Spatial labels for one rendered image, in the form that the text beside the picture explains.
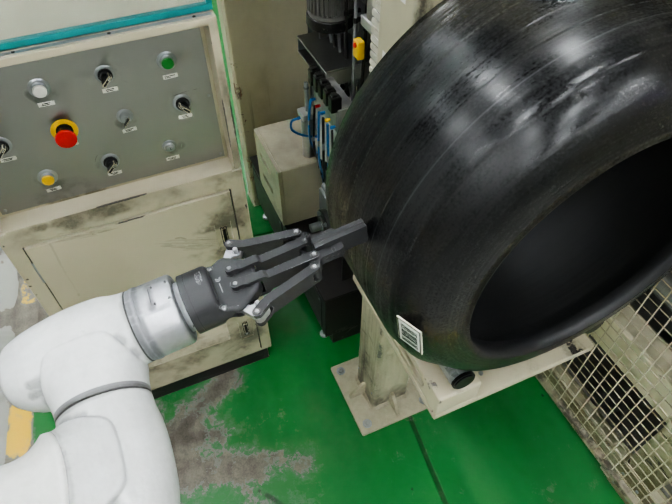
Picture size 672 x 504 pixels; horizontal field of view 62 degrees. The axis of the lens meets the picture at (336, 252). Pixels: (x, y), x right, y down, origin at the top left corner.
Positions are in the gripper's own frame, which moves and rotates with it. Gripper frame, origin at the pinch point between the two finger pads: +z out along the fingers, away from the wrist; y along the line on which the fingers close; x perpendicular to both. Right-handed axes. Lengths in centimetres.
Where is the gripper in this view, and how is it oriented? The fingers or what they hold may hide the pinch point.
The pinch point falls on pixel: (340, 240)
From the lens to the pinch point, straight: 69.6
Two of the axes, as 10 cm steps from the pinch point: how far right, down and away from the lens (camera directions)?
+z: 9.1, -3.9, 1.5
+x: 1.3, 6.0, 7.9
